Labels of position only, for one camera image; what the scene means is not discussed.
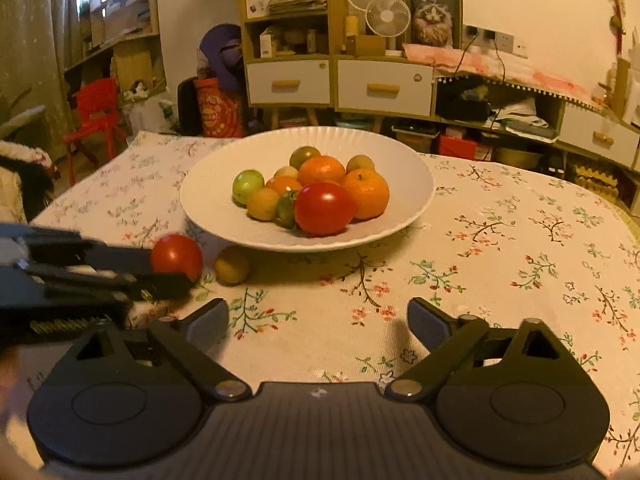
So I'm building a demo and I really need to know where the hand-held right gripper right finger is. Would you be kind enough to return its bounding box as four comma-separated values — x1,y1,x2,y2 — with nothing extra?
384,297,591,402

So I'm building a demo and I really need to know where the yellow-green small fruit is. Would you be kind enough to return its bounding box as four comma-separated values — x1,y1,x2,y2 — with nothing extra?
215,246,251,286

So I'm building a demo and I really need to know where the orange bag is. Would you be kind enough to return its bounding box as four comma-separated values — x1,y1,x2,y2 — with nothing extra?
194,77,245,139

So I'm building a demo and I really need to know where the red plastic chair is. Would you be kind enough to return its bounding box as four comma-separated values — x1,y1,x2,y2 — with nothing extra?
63,78,128,186

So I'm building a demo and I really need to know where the white drawer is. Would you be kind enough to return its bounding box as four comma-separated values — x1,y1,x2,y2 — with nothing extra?
557,105,640,158
338,60,433,115
246,60,332,106

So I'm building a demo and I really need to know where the low wooden shelf unit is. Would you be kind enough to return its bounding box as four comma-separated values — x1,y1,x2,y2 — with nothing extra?
434,77,640,206

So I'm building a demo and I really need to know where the wooden bookshelf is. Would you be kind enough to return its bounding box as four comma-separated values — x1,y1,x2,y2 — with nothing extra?
64,0,167,106

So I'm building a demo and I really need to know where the large mandarin orange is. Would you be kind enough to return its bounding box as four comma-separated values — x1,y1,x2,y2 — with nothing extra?
298,155,347,187

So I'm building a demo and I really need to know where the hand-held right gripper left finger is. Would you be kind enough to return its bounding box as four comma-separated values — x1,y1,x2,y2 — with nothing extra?
47,298,252,404

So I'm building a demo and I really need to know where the double wall socket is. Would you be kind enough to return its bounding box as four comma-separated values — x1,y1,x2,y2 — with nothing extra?
462,24,498,43

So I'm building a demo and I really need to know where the pile of papers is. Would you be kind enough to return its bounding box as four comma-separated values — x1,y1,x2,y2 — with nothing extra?
492,97,558,136

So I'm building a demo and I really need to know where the white ribbed plate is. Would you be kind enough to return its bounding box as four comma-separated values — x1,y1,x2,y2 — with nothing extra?
180,126,436,253

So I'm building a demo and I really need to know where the black panel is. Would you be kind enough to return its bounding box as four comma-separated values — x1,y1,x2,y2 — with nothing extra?
177,77,202,137

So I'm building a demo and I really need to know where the small white fan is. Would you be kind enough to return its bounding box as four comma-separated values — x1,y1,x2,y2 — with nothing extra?
366,0,412,57

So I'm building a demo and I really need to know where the red box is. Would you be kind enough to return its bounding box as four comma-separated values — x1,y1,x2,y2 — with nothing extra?
437,132,493,161

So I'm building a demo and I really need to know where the olive basin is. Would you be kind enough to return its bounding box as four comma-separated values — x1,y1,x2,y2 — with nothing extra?
495,147,543,170

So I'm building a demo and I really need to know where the grey office chair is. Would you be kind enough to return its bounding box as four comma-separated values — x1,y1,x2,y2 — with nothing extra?
0,87,48,141

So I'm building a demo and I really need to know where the beige curtain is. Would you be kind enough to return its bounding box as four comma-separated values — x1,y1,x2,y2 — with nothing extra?
0,0,83,126

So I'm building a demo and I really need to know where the clear storage box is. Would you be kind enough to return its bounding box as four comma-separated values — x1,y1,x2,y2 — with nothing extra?
336,116,383,133
392,125,441,153

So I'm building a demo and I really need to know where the purple plush toy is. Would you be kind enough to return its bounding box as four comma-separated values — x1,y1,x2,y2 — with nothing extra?
198,23,246,93

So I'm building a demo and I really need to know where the framed cat picture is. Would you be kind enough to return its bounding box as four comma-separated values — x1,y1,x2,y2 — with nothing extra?
397,0,463,51

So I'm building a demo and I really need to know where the cream and black jacket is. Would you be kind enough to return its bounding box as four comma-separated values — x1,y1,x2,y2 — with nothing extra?
0,140,56,223

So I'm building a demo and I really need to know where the orange tangerine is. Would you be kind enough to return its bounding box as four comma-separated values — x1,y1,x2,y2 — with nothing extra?
265,176,303,197

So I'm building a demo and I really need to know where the pink cloth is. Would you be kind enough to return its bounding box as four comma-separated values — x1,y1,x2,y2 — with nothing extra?
402,42,603,108

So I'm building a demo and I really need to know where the brownish green tomato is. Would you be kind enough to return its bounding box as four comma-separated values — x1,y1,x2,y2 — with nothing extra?
290,145,322,170

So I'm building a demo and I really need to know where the yellow egg carton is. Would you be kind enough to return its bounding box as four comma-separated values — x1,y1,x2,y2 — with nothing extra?
574,162,620,195

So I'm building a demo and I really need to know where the white carton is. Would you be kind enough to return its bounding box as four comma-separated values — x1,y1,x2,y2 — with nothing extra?
122,100,178,136

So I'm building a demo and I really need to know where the floral tablecloth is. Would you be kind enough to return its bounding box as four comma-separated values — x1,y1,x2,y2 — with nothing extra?
27,130,640,476

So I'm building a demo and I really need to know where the small yellow fruit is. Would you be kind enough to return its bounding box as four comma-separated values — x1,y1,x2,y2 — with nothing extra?
246,187,280,221

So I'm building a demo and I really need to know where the cardboard box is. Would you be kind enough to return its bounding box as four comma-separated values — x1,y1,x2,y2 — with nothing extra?
356,35,387,57

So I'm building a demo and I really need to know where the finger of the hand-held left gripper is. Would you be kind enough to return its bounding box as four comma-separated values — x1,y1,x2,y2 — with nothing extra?
0,223,153,276
15,259,194,303

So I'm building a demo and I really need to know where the large red tomato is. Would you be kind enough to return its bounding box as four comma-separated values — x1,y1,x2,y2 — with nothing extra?
150,234,204,283

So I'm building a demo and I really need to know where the black bag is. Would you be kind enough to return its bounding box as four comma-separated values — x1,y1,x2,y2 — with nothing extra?
436,80,493,122

